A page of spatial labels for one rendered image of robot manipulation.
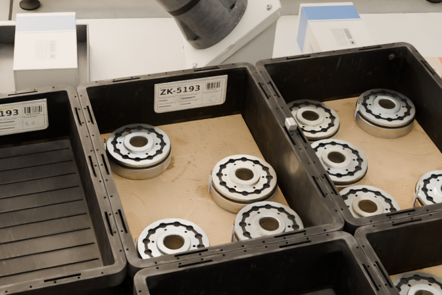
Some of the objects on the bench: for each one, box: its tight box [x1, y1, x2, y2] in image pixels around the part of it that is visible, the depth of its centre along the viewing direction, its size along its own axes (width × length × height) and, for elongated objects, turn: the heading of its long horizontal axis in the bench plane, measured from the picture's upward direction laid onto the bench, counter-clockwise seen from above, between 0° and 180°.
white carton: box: [13, 12, 79, 91], centre depth 167 cm, size 20×12×9 cm, turn 4°
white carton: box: [295, 2, 376, 55], centre depth 179 cm, size 20×12×9 cm, turn 5°
